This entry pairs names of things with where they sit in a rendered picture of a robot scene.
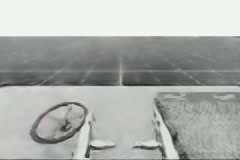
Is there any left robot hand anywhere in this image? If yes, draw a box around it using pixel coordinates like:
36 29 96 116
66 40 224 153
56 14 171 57
89 139 117 151

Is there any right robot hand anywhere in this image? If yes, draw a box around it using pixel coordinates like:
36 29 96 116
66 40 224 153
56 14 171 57
132 139 162 151

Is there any grey table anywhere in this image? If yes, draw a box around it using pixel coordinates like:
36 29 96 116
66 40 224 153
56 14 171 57
0 85 240 160

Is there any dark steering wheel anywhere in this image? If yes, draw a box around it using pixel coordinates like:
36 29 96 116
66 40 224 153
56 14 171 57
29 101 90 145

